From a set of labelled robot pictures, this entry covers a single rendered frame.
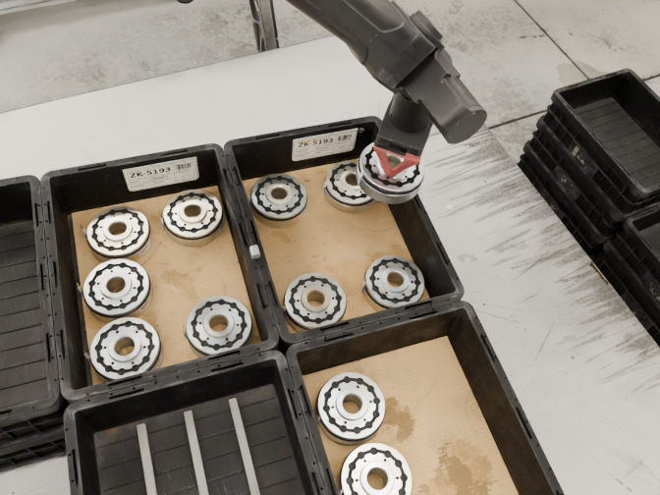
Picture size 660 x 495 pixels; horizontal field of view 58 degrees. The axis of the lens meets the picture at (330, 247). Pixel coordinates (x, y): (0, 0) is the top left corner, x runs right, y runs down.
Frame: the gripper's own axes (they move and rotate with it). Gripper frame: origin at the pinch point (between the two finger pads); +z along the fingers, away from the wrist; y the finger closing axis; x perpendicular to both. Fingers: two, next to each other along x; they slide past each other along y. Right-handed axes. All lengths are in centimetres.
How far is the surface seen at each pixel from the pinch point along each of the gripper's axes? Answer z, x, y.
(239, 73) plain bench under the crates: 37, 44, 43
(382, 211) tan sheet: 22.1, -1.0, 6.8
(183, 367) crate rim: 12.9, 17.7, -37.0
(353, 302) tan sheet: 22.1, -1.5, -13.6
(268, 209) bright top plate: 20.0, 18.3, -2.8
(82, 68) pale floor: 110, 131, 91
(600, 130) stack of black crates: 54, -54, 87
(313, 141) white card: 15.3, 15.3, 11.6
